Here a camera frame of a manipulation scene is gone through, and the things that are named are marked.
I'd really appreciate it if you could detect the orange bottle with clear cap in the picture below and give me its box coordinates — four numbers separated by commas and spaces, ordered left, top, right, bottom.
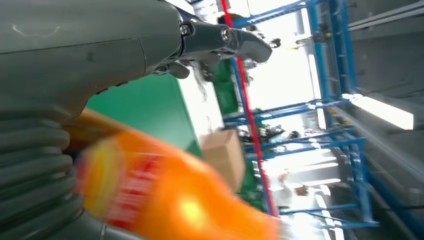
62, 109, 286, 240

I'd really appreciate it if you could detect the green table mat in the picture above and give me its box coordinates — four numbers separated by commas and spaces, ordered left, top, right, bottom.
86, 72, 203, 159

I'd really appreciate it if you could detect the white table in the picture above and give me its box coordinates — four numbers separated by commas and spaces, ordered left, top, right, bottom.
177, 66, 227, 143

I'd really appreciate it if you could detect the green plastic crate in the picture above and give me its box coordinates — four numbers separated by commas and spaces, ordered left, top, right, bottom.
211, 59, 240, 116
238, 162, 268, 213

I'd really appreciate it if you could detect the person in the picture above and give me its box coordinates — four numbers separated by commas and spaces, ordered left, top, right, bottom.
268, 172, 311, 216
216, 12, 258, 34

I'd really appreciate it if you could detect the red vertical pole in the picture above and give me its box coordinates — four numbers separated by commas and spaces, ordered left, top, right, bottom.
220, 0, 278, 218

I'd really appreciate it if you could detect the brown cardboard box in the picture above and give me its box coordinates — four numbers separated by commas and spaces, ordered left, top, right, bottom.
198, 129, 247, 194

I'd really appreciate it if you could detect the blue metal rack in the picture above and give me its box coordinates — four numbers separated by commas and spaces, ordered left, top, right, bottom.
245, 127, 381, 231
225, 0, 359, 129

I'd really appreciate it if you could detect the fluorescent ceiling light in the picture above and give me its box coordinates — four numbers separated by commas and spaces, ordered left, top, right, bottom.
342, 93, 415, 131

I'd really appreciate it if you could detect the black cable bundle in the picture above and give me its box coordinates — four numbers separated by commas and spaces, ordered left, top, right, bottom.
190, 59, 213, 102

